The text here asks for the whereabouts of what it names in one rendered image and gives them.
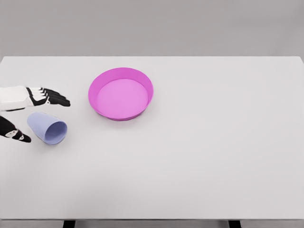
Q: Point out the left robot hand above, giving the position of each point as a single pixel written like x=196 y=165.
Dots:
x=14 y=98

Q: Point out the lavender plastic cup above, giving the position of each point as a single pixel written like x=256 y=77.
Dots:
x=42 y=127

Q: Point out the pink round plate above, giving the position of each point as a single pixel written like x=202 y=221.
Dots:
x=121 y=96

